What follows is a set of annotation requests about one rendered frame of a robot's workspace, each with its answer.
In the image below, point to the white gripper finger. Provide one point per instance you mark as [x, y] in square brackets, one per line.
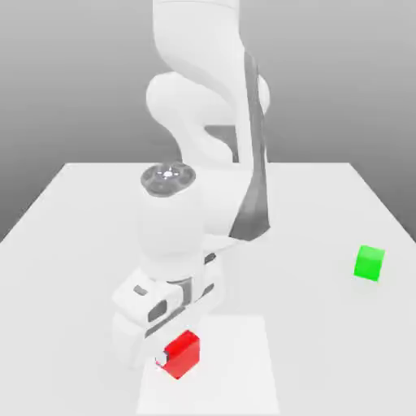
[161, 359]

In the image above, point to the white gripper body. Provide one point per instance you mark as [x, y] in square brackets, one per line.
[128, 341]

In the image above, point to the small red cube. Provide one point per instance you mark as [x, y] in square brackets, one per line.
[184, 356]

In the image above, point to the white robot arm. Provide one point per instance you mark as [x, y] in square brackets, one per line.
[182, 107]

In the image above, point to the small green cube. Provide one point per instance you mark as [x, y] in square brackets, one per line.
[369, 264]

